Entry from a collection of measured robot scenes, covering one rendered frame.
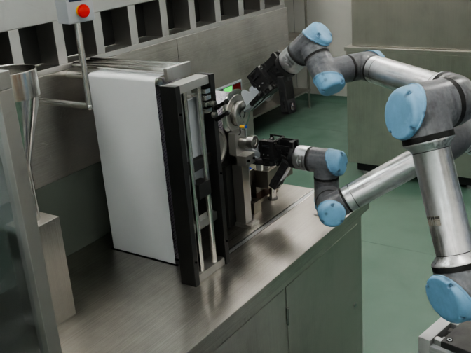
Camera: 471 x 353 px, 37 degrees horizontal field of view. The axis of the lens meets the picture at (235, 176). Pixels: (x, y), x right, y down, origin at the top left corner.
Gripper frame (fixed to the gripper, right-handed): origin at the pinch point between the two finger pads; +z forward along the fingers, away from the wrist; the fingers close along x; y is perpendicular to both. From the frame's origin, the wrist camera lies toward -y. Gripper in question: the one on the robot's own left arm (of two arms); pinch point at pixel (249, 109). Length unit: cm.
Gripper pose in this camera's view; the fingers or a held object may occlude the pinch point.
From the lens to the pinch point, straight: 212.9
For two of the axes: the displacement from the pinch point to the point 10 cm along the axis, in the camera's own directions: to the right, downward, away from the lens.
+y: -5.9, -8.0, 0.9
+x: -5.6, 3.3, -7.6
